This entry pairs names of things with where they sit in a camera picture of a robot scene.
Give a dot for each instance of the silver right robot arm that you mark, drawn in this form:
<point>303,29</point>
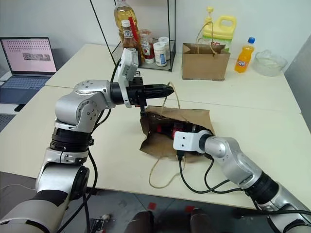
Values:
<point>233,157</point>

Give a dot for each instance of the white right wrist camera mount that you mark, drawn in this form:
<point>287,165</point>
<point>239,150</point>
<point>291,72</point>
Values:
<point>185,142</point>

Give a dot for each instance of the grey perforated panel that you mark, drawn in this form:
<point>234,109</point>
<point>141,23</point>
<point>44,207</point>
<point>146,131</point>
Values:
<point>6,121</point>

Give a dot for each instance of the small black object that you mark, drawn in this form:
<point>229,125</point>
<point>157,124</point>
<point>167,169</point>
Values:
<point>20,107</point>

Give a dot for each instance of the large cooking oil bottle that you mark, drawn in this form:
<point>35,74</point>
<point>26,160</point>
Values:
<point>122,14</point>

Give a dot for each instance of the dark brown sauce bottle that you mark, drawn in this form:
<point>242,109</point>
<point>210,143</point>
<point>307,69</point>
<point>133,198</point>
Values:
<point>127,36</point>

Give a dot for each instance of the red floor tape square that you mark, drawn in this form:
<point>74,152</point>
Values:
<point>190,208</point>
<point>152,205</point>

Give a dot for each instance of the yellow detergent jug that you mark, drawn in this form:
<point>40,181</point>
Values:
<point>223,34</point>

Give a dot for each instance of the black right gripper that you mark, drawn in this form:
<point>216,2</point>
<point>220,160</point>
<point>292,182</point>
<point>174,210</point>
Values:
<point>187,128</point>

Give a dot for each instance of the brown paper bag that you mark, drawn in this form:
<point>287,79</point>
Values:
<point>204,66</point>
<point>155,145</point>

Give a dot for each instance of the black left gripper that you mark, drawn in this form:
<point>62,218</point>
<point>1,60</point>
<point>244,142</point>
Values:
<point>136,93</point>

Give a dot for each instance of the upright brown paper bag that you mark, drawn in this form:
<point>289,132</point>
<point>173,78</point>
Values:
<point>204,66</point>

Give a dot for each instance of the open laptop computer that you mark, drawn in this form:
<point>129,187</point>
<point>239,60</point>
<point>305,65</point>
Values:
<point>29,55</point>

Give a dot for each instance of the dark rounded shape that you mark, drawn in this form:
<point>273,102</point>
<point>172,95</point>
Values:
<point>144,222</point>

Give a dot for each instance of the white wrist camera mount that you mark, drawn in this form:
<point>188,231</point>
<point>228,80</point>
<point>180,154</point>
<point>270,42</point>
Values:
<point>185,142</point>
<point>127,65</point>

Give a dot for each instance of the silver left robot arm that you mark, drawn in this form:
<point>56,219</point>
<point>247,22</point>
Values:
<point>80,102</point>

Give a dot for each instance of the white lidded jar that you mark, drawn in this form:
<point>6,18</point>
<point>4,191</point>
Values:
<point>164,39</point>
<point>160,57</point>

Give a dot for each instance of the red ketchup squeeze bottle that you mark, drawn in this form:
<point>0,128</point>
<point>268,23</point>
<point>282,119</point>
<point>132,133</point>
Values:
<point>147,51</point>

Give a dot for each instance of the clear glass bowl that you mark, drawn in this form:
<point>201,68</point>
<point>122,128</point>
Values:
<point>269,64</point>

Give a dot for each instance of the orange soda bottle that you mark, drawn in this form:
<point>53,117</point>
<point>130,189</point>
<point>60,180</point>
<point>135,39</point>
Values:
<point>244,58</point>

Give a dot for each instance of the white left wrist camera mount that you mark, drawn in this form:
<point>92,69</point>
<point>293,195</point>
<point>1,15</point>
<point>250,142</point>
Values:
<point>127,65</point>

